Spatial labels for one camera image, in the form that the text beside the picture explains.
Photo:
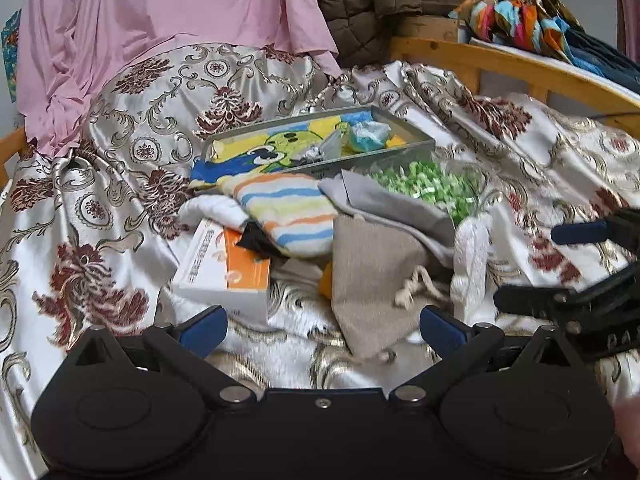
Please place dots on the white knitted cloth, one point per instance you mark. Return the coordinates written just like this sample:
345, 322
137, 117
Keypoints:
472, 265

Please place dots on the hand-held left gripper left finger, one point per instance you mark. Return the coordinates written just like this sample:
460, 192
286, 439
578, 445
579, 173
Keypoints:
202, 329

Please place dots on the striped towel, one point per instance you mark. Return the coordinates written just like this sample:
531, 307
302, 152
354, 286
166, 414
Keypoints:
292, 215

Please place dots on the pink curtain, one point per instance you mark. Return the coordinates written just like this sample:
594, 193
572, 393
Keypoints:
627, 2

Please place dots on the grey cloth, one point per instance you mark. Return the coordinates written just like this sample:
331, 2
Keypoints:
395, 205

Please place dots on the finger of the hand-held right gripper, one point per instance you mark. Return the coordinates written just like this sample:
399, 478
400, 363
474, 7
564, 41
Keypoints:
530, 299
580, 233

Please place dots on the small grey packet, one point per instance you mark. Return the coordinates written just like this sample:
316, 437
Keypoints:
315, 154

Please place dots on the person's right hand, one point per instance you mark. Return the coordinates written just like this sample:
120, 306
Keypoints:
629, 430

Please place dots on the blue denim cloth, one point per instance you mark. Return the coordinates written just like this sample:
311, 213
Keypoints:
602, 55

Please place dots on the green patterned bag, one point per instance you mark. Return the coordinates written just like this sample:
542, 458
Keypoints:
430, 191

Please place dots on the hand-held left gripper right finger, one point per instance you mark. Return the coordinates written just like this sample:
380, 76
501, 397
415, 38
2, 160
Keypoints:
442, 331

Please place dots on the pink cloth sheet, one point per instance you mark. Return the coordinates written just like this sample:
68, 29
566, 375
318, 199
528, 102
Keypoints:
150, 25

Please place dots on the teal plastic bag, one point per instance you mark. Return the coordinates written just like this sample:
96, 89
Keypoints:
367, 136

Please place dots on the floral satin bedspread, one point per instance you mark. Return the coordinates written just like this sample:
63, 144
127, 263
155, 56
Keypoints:
100, 185

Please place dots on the white orange box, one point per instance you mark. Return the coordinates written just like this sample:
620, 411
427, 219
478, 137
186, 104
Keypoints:
220, 272

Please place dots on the colourful wall poster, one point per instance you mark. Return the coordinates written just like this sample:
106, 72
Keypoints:
10, 42

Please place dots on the white towel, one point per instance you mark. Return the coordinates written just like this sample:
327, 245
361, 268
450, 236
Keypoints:
205, 210

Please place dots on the colourful patterned cloth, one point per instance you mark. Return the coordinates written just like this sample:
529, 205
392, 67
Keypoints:
520, 22

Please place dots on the grey metal tray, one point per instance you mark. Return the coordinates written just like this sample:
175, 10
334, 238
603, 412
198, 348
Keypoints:
400, 152

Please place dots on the brown quilted jacket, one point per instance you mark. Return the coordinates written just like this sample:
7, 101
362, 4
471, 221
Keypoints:
380, 0

